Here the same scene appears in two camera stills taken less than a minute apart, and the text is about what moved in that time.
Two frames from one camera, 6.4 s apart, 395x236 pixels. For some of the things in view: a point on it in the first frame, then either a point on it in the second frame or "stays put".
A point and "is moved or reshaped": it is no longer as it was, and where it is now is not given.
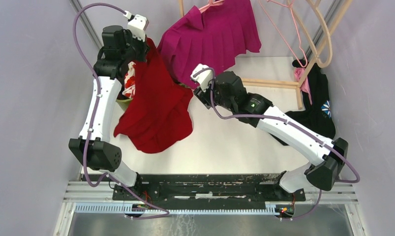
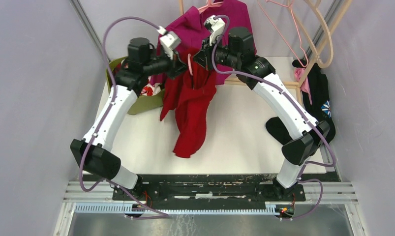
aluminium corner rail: x=84 y=17 stays put
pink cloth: x=305 y=87 stays put
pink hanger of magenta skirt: x=219 y=3 stays put
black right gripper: x=203 y=96 → x=204 y=57
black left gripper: x=144 y=46 → x=176 y=66
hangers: x=316 y=4 stays put
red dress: x=156 y=114 → x=188 y=95
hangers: x=291 y=8 stays put
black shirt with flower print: x=317 y=116 stays put
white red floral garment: x=130 y=81 is moved or reshaped
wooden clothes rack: x=297 y=84 stays put
